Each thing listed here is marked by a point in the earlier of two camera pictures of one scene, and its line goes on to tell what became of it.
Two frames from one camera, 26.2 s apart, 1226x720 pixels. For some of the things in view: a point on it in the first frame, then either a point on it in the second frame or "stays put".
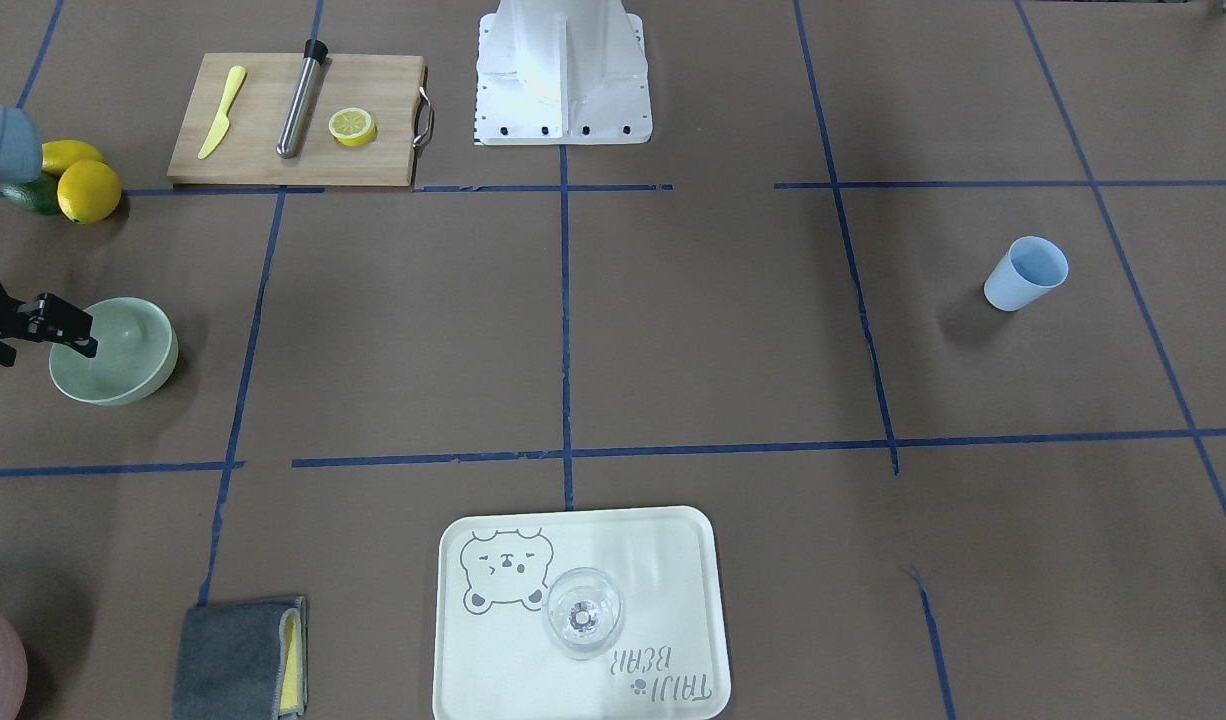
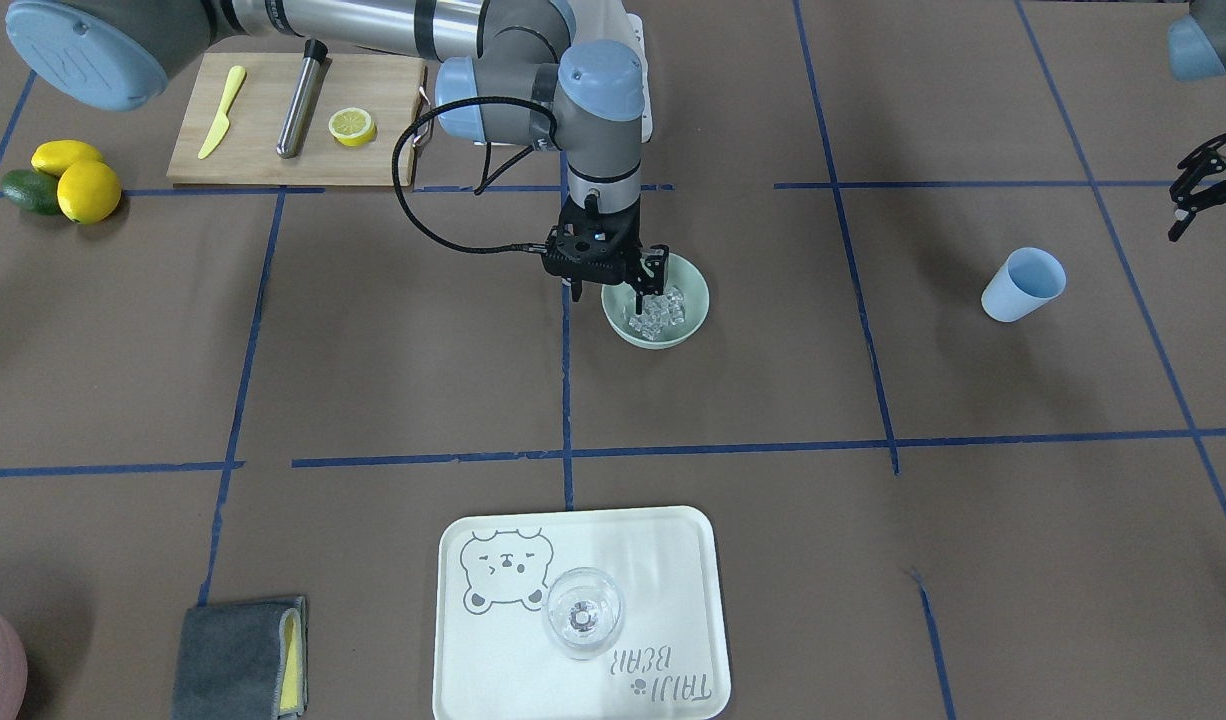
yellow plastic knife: (221, 126) stays put
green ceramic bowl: (136, 352) → (619, 305)
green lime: (39, 194) stays put
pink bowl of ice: (0, 673) stays put
